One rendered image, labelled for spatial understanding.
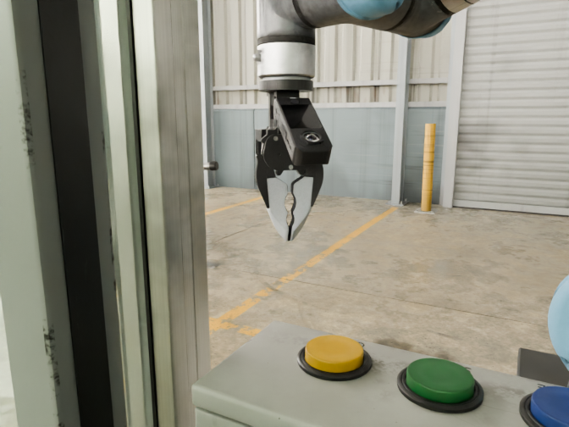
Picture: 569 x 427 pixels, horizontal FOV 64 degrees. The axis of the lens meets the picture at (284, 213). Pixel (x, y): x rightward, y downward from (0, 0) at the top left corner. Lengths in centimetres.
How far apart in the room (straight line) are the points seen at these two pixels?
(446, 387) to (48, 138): 25
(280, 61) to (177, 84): 30
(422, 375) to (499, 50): 563
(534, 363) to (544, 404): 41
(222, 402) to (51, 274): 14
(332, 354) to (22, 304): 19
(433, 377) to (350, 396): 5
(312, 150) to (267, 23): 18
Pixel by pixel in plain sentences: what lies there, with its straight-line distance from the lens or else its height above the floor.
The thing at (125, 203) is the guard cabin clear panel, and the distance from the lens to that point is 31.
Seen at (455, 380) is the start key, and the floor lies 91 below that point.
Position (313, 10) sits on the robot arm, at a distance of 57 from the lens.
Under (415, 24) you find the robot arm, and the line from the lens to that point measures 64.
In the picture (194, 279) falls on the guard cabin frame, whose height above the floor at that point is 95.
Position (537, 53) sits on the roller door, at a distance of 586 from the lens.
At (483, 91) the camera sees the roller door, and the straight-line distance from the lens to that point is 585.
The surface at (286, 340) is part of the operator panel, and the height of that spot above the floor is 90.
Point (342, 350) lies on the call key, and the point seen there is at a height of 91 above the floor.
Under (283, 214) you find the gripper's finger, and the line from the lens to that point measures 61.
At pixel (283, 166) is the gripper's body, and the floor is 100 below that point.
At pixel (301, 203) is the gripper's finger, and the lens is 61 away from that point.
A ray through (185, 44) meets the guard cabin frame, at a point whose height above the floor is 111.
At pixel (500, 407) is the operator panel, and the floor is 90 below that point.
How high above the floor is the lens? 106
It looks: 12 degrees down
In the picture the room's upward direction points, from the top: straight up
